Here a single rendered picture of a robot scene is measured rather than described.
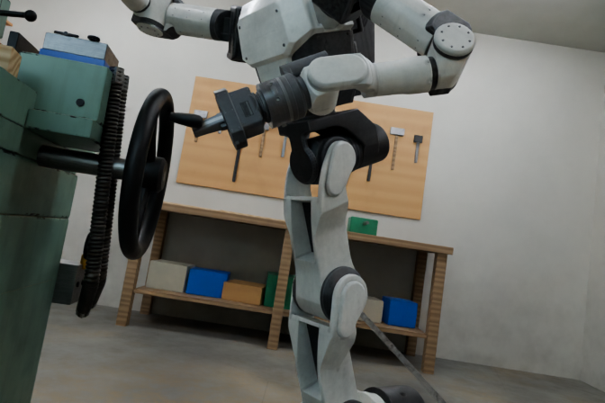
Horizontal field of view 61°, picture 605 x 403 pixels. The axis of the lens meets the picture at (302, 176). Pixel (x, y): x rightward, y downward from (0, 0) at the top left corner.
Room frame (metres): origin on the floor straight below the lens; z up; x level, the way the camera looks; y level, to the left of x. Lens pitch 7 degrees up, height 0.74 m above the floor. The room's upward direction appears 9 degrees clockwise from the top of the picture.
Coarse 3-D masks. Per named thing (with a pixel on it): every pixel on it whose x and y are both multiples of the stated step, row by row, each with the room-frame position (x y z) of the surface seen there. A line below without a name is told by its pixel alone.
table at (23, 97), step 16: (0, 80) 0.65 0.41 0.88; (16, 80) 0.69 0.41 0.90; (0, 96) 0.66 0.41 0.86; (16, 96) 0.70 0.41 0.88; (32, 96) 0.75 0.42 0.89; (0, 112) 0.67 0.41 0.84; (16, 112) 0.71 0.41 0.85; (32, 112) 0.75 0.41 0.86; (48, 112) 0.75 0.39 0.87; (32, 128) 0.75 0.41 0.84; (48, 128) 0.75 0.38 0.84; (64, 128) 0.75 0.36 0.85; (80, 128) 0.76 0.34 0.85; (96, 128) 0.78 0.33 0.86; (64, 144) 0.88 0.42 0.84; (80, 144) 0.85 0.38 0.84; (96, 144) 0.81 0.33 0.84
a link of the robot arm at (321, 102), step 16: (288, 64) 0.94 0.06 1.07; (304, 64) 0.94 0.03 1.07; (288, 80) 0.90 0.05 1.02; (304, 80) 0.92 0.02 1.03; (288, 96) 0.90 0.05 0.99; (304, 96) 0.91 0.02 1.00; (320, 96) 0.91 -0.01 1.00; (336, 96) 0.95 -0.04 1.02; (304, 112) 0.93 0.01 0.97; (320, 112) 0.99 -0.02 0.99
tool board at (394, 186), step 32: (192, 96) 4.12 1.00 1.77; (384, 128) 4.11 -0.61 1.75; (416, 128) 4.11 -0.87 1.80; (192, 160) 4.12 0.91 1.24; (224, 160) 4.12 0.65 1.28; (256, 160) 4.12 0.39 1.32; (288, 160) 4.12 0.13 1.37; (384, 160) 4.11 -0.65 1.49; (416, 160) 4.09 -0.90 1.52; (256, 192) 4.12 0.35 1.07; (352, 192) 4.11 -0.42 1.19; (384, 192) 4.11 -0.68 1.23; (416, 192) 4.11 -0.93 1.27
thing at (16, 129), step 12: (0, 120) 0.67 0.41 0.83; (0, 132) 0.68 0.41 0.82; (12, 132) 0.71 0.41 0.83; (24, 132) 0.75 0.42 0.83; (0, 144) 0.69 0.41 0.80; (12, 144) 0.72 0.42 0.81; (24, 144) 0.76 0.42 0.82; (36, 144) 0.81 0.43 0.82; (48, 144) 0.85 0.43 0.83; (24, 156) 0.77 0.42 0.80; (36, 156) 0.82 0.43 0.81
